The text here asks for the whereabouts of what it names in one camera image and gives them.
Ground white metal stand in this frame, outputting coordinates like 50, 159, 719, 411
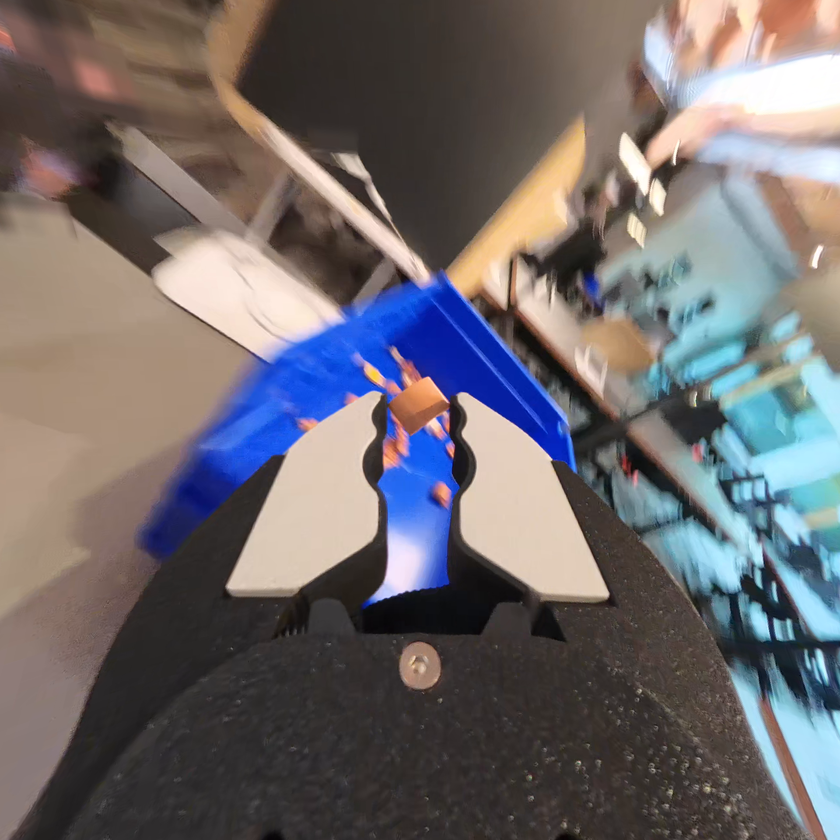
112, 112, 434, 309

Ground scattered small orange bricks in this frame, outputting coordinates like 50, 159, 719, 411
296, 344, 460, 513

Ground white curved board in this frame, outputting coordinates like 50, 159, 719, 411
151, 230, 345, 362

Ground orange square brick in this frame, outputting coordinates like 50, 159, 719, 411
390, 378, 448, 431

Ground wooden shelf unit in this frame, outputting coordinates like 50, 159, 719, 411
506, 250, 840, 683

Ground black board with wooden edge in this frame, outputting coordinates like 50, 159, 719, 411
210, 0, 664, 296

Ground grey desk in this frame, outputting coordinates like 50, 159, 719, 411
0, 197, 263, 840

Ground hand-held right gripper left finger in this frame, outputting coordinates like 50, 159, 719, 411
226, 392, 388, 602

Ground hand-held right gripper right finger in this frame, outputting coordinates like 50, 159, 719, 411
451, 393, 611, 605

